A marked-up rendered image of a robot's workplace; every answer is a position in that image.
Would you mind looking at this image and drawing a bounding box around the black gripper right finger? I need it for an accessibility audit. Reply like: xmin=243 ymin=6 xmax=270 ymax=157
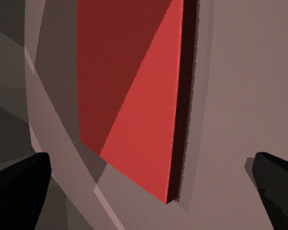
xmin=251 ymin=152 xmax=288 ymax=230

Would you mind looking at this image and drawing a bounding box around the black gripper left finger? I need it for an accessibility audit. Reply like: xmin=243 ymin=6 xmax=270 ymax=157
xmin=0 ymin=152 xmax=51 ymax=230

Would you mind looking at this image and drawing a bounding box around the red lid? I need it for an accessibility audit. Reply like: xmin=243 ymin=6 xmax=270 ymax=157
xmin=76 ymin=0 xmax=197 ymax=204

